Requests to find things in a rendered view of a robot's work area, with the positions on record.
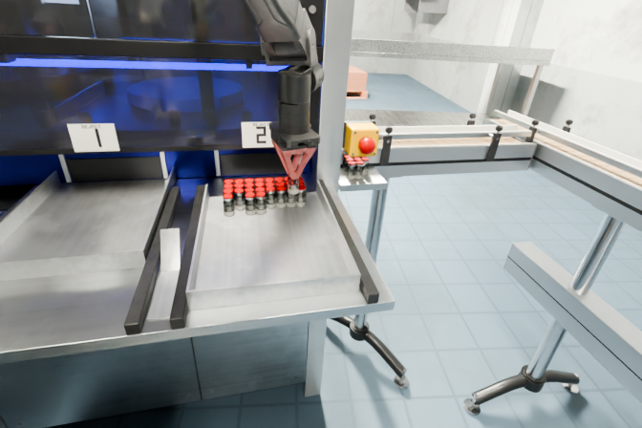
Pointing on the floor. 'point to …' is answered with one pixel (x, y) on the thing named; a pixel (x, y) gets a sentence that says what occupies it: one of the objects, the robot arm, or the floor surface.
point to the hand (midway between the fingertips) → (292, 172)
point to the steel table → (411, 50)
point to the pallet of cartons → (356, 83)
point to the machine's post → (331, 109)
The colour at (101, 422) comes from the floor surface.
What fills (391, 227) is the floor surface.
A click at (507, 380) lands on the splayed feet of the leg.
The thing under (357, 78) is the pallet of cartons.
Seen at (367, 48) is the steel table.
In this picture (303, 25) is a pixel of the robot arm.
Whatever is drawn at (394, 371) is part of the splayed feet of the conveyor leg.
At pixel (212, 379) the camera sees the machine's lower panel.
